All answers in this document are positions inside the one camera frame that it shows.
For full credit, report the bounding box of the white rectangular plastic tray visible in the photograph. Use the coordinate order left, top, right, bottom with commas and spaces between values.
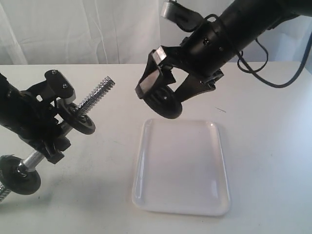
132, 119, 231, 216

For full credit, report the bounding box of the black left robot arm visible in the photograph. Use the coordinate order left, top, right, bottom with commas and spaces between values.
0, 70, 76, 164

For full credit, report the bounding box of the black weight plate nut end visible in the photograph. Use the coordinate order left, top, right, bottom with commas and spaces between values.
0, 155, 41, 195

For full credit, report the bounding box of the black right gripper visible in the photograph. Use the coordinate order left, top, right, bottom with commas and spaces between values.
135, 17, 241, 102

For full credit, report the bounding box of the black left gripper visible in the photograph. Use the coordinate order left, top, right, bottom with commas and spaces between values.
4, 70, 75, 163

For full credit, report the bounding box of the chrome threaded dumbbell bar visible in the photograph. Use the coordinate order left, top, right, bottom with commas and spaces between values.
0, 77, 115, 200

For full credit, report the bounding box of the black weight plate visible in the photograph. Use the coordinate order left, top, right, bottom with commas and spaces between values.
143, 86, 182, 119

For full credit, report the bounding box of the white backdrop curtain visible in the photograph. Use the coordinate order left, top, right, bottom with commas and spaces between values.
0, 0, 312, 74

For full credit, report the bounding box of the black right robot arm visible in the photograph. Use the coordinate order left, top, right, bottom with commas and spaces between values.
136, 0, 312, 102

